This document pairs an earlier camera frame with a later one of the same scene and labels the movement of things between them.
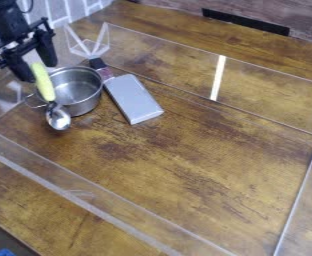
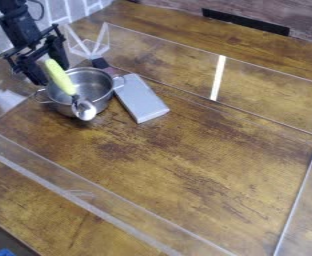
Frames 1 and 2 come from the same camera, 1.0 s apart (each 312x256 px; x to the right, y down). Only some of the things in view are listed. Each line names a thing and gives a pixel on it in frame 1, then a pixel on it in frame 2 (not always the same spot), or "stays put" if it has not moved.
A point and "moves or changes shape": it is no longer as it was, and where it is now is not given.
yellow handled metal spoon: x=57 y=117 → x=84 y=109
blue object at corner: x=3 y=252 stays put
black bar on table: x=245 y=22 stays put
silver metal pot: x=77 y=87 moves or changes shape
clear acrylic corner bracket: x=86 y=47 stays put
